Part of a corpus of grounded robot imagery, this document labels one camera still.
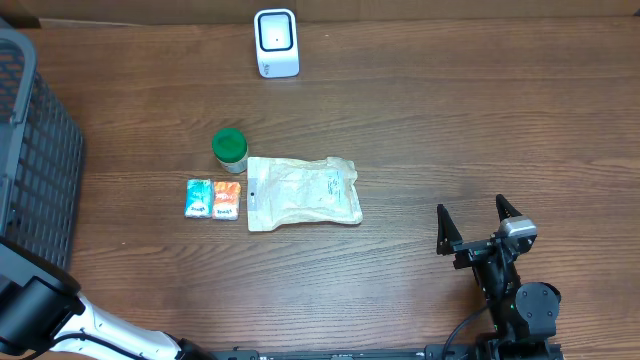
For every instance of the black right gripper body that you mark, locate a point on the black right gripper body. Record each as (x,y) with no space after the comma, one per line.
(472,255)

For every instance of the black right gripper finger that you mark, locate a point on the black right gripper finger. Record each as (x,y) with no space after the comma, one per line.
(505,209)
(448,235)

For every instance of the beige plastic pouch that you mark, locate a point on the beige plastic pouch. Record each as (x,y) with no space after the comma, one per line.
(283,191)

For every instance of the orange tissue pack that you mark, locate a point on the orange tissue pack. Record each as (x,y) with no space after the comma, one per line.
(226,200)

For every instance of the green lid jar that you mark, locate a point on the green lid jar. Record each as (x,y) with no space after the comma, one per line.
(230,148)

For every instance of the teal tissue pack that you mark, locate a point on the teal tissue pack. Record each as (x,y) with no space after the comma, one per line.
(199,198)

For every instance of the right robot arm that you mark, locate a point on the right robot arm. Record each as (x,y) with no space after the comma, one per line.
(522,313)

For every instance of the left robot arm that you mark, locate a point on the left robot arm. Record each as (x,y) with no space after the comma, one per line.
(42,309)

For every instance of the white barcode scanner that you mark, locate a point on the white barcode scanner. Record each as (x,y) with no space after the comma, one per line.
(276,43)

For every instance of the dark grey plastic basket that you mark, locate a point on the dark grey plastic basket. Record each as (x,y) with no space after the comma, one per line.
(42,157)

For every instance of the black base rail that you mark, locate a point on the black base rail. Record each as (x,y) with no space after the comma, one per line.
(429,352)

